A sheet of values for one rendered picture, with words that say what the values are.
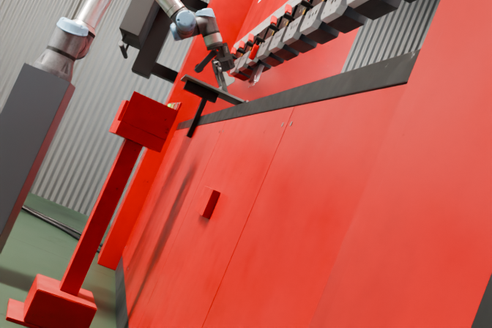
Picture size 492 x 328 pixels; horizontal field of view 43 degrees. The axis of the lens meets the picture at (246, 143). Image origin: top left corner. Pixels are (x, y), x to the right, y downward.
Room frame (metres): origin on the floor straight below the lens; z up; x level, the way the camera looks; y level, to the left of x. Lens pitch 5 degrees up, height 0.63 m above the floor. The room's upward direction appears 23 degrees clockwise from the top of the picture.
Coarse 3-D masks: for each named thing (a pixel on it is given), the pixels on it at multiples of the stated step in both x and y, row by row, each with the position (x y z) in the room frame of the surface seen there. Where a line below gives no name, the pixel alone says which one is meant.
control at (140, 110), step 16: (144, 96) 2.01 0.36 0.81; (128, 112) 2.00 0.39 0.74; (144, 112) 2.02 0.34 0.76; (160, 112) 2.03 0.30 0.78; (176, 112) 2.05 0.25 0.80; (112, 128) 2.12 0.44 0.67; (128, 128) 2.01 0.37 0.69; (144, 128) 2.02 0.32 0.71; (160, 128) 2.04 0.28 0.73; (144, 144) 2.03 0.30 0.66; (160, 144) 2.05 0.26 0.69
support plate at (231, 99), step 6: (186, 78) 2.55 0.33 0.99; (192, 78) 2.49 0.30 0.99; (198, 84) 2.56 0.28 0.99; (204, 84) 2.50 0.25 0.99; (216, 90) 2.52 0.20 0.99; (222, 90) 2.52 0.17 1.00; (222, 96) 2.61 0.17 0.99; (228, 96) 2.54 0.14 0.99; (234, 96) 2.53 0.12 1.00; (234, 102) 2.65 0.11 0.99; (240, 102) 2.58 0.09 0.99
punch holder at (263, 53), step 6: (282, 18) 2.38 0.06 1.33; (276, 24) 2.40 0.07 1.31; (270, 30) 2.47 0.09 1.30; (270, 36) 2.42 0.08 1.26; (270, 42) 2.38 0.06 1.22; (264, 48) 2.41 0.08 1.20; (258, 54) 2.49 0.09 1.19; (264, 54) 2.39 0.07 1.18; (270, 54) 2.39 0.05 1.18; (264, 60) 2.49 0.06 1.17; (270, 60) 2.44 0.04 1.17; (276, 60) 2.40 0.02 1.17; (282, 60) 2.40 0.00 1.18
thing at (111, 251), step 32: (224, 0) 3.43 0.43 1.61; (224, 32) 3.44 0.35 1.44; (352, 32) 3.58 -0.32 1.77; (192, 64) 3.42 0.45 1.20; (288, 64) 3.52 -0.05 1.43; (320, 64) 3.55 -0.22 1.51; (192, 96) 3.44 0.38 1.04; (256, 96) 3.50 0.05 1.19; (160, 160) 3.43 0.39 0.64; (128, 192) 3.42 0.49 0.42; (128, 224) 3.43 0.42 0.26
